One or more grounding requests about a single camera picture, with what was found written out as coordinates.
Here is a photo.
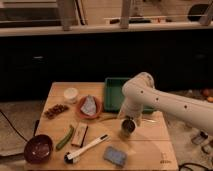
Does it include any green cucumber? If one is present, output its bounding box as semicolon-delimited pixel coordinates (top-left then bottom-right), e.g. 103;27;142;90
56;125;74;151

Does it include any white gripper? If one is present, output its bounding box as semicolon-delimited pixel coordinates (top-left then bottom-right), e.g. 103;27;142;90
118;99;143;126

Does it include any dark purple bowl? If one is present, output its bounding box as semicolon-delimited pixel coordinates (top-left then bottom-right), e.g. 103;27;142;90
24;134;53;164

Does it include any grey crumpled cloth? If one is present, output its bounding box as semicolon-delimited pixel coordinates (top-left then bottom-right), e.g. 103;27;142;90
81;95;97;116

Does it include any dark metallic cup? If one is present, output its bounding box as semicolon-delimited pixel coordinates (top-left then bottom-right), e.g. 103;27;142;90
120;119;136;137

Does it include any white handled brush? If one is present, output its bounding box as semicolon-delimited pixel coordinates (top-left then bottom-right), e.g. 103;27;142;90
64;134;108;164

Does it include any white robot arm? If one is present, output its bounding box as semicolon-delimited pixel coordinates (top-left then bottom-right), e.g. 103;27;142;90
118;72;213;136

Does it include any wooden block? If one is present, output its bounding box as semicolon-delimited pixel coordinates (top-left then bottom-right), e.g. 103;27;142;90
71;122;88;147

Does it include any brown grape bunch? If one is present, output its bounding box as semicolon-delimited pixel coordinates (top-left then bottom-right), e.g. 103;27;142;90
44;104;69;119

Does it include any black cable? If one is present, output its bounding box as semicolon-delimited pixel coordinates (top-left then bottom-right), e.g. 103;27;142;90
0;109;29;144

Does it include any small white cup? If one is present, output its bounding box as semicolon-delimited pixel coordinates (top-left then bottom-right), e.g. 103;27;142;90
63;87;78;103

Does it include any green plastic tray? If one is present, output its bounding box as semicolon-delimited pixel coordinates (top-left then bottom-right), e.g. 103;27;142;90
102;77;156;114

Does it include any blue sponge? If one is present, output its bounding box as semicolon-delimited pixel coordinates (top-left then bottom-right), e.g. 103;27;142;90
103;146;127;167

